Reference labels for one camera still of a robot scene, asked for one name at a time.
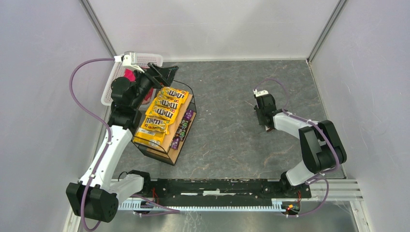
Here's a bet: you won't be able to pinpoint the yellow candy bag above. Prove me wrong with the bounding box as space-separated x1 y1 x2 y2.
160 87 190 103
140 116 169 134
154 95 182 110
132 128 165 148
146 105 179 124

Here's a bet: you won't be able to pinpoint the brown candy bag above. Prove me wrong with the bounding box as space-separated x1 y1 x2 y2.
265 126 275 132

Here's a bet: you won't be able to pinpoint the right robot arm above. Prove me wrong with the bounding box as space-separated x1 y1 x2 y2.
253 90 347 192

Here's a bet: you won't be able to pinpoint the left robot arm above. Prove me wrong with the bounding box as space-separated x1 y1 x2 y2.
66 63 179 227

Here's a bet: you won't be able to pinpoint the yellow candy bag on shelf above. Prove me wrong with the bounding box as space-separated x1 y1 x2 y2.
160 87 190 103

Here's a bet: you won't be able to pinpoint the small purple candy bag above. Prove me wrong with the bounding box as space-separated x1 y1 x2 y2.
183 109 195 121

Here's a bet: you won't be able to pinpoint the pink cloth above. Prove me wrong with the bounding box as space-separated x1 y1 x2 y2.
124 69 154 104

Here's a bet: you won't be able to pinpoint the white plastic basket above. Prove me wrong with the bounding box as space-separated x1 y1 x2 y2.
101 53 163 110

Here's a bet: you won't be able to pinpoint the left corner aluminium profile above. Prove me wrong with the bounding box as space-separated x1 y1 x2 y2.
79 0 117 57

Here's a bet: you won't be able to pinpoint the corner aluminium profile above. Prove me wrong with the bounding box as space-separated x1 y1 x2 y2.
306 0 348 65
79 0 117 57

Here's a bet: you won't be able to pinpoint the right corner aluminium profile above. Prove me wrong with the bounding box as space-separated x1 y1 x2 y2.
306 0 348 65

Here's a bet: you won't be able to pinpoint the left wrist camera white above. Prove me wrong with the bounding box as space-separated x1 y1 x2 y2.
114 51 145 73

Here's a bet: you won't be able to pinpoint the wooden wire shelf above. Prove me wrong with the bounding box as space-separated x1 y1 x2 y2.
132 83 196 165

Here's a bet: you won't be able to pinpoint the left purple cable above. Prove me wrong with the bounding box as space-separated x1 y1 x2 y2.
69 58 116 232

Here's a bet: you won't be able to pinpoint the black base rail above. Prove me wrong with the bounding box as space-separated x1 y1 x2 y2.
139 179 312 207

